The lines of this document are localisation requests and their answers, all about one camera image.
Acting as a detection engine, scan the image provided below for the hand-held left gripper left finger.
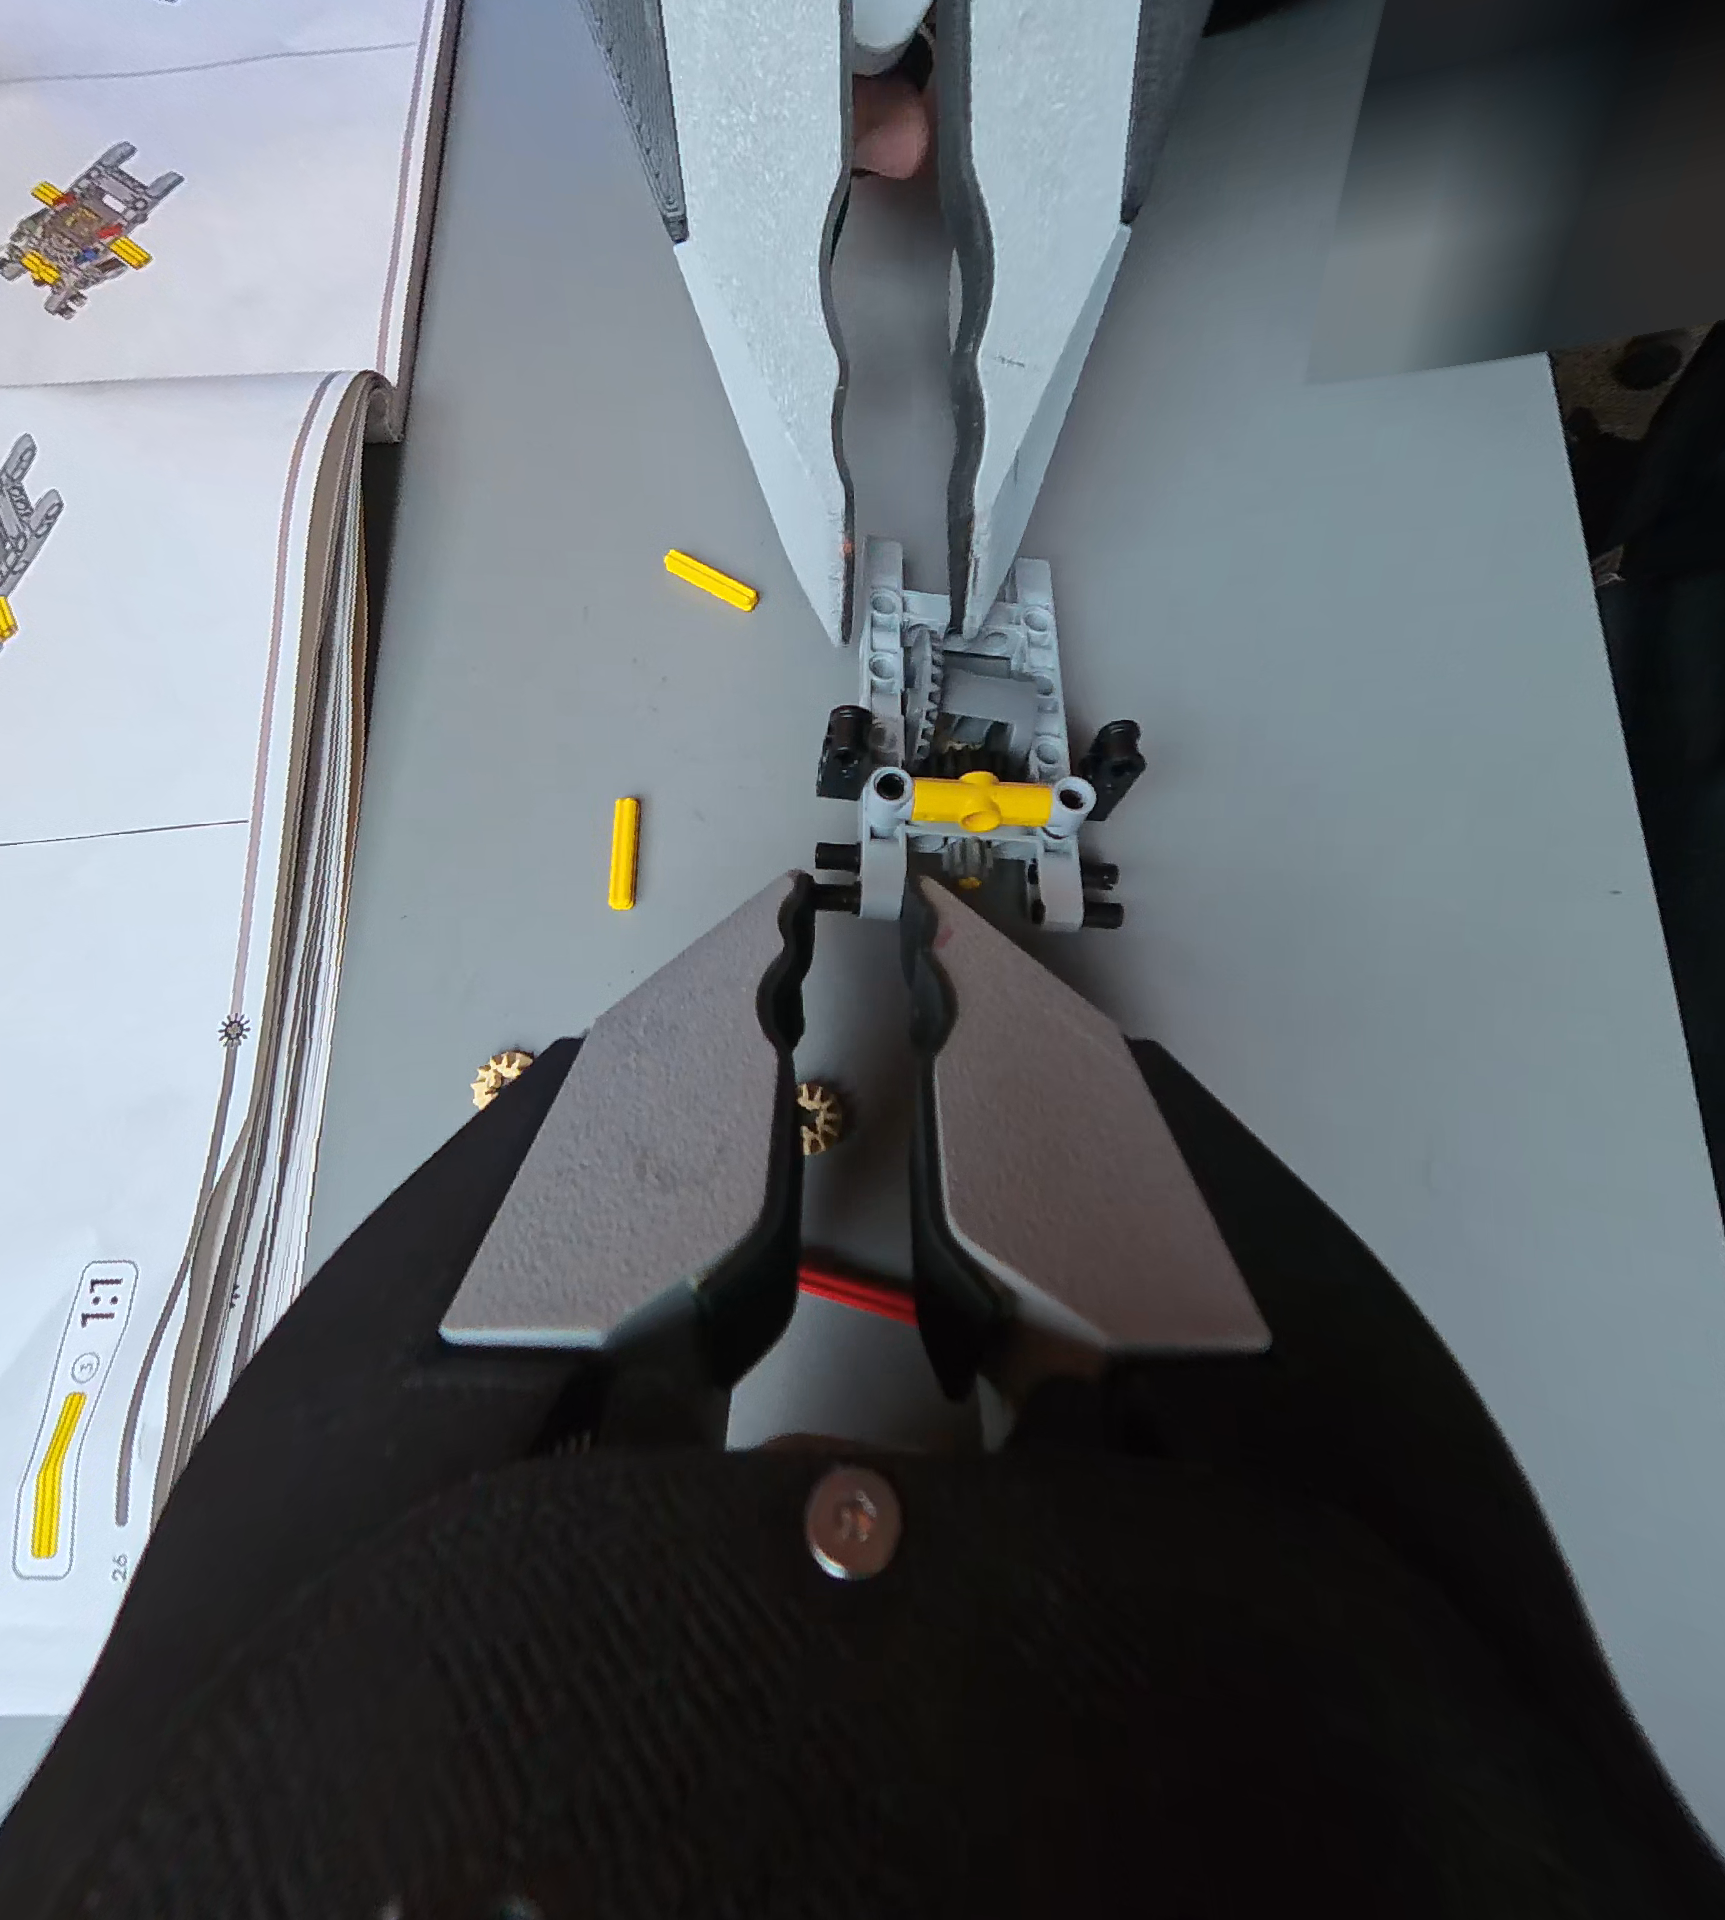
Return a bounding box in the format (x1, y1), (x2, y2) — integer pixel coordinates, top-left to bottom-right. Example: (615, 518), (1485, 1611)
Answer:
(438, 869), (822, 1404)

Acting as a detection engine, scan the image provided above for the red long lego axle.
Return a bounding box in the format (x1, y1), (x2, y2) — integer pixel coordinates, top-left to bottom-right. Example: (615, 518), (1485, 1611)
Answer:
(797, 1263), (926, 1330)

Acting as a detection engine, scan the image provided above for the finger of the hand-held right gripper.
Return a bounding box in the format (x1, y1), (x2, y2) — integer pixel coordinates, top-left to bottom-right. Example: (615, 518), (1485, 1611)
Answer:
(933, 0), (1151, 636)
(659, 0), (864, 648)

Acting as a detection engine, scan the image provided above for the white lego instruction booklet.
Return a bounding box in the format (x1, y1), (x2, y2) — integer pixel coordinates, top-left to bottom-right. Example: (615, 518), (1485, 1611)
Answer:
(0, 0), (469, 1721)

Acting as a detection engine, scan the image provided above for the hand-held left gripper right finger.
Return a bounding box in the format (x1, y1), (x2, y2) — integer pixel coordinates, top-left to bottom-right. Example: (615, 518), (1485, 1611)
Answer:
(900, 874), (1272, 1407)

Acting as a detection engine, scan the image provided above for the grey lego frame assembly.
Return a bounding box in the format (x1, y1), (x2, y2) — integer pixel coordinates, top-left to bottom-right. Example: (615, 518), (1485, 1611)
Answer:
(809, 536), (1152, 934)

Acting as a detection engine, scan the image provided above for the person's right hand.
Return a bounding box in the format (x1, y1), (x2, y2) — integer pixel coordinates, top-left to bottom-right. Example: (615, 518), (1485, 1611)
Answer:
(850, 65), (935, 183)

